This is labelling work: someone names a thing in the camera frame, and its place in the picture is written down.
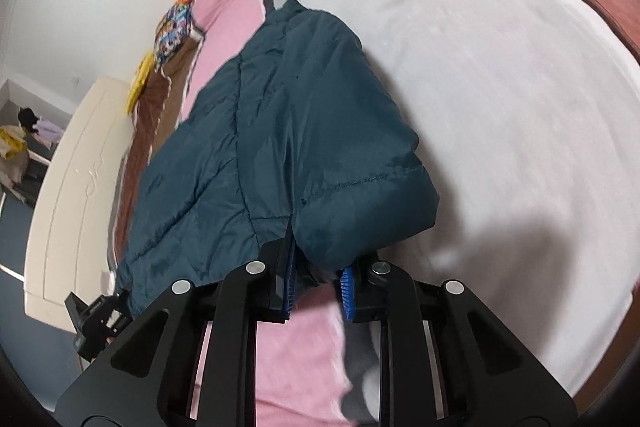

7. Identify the striped bed blanket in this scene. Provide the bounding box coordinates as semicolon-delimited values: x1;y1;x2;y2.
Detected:
107;0;640;427

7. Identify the teal quilted jacket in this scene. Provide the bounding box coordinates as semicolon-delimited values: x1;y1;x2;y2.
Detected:
116;0;441;315

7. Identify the cream bed headboard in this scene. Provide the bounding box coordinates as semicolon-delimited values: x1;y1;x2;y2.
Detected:
24;77;138;335

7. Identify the yellow bag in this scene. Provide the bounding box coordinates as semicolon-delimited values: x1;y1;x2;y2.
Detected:
0;124;28;158

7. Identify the colourful printed pillow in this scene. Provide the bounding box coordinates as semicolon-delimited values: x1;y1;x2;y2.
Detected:
152;0;206;70

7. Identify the lilac hanging garment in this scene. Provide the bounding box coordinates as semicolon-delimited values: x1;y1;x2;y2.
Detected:
35;117;63;146

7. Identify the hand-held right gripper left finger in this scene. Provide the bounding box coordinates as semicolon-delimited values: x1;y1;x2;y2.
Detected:
57;239;301;427

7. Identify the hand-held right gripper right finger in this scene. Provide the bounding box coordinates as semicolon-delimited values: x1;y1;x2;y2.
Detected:
339;259;581;427

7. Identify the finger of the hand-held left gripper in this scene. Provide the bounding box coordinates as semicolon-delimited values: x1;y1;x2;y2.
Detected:
87;289;135;333

